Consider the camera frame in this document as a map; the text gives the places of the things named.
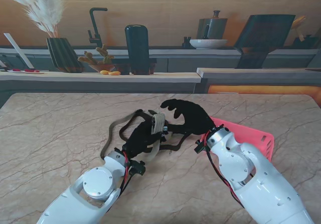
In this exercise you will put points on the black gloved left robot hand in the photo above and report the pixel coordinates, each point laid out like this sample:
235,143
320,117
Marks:
140,138

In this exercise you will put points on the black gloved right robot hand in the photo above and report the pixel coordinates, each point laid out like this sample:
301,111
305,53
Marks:
195,118

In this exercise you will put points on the beige woven belt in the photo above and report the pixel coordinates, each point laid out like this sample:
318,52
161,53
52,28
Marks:
158,122

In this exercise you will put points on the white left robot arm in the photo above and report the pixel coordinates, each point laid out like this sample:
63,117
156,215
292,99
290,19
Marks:
82,196

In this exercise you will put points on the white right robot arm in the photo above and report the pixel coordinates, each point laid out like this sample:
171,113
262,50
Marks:
255,178

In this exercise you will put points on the dark brown woven belt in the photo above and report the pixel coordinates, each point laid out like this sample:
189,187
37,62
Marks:
175,147

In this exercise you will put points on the pink plastic storage basket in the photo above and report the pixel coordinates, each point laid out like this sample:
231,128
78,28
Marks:
253,133

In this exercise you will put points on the grey kitchen counter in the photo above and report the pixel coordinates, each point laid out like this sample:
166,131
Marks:
100,83

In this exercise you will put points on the orange fruit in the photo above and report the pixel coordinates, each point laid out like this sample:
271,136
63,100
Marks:
114,73

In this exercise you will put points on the white ceramic bowl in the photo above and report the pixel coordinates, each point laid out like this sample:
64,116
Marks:
208,44

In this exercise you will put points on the small black holder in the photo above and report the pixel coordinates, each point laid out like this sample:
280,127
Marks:
186,43

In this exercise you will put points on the yellow and tan toy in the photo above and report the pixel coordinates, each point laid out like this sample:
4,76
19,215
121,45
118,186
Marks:
104,71

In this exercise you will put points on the dark blue rounded container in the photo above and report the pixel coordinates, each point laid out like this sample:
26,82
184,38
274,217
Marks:
137,48

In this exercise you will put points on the grey lidded jar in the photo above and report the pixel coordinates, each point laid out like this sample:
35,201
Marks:
213,28

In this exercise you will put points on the yellow brown cactus plant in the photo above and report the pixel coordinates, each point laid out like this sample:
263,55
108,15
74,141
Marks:
87,58

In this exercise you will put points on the dark angled range hood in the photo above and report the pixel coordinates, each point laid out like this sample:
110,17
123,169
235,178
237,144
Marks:
263,33

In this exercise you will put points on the dark ribbed vase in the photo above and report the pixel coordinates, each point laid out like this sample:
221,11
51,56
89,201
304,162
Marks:
62,55

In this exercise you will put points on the black kitchen faucet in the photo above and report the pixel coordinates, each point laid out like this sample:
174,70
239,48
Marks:
93,23

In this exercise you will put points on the plate with red slices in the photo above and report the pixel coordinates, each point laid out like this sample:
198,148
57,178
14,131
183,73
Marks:
30,70

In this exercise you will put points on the dark utensil holder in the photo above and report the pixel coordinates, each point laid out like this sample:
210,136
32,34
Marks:
306,43

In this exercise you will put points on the yellow kitchen utensil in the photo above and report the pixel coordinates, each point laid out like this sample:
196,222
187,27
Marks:
298,23

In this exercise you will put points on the white leaning board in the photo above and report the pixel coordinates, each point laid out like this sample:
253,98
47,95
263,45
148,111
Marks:
18,50

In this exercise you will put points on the white pampas grass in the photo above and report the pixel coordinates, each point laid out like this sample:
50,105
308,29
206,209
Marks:
42,15

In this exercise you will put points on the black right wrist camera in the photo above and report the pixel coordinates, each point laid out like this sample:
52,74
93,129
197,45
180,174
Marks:
200,147

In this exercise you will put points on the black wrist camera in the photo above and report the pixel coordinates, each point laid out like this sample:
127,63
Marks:
200,147
138,168

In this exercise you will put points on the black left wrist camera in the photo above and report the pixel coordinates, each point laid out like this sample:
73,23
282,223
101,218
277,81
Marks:
138,168

